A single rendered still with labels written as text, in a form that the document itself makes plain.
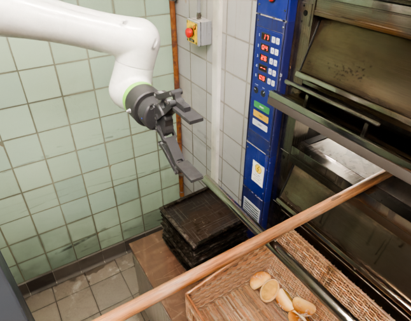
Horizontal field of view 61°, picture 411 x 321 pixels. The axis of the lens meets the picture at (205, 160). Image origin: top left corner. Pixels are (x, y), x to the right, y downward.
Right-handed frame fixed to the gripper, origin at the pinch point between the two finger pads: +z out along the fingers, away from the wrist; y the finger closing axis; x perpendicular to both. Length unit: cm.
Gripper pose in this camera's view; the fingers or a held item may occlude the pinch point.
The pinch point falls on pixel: (194, 149)
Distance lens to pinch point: 68.9
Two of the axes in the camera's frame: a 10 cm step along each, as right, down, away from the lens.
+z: 5.2, 4.8, -7.0
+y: 0.0, 8.2, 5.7
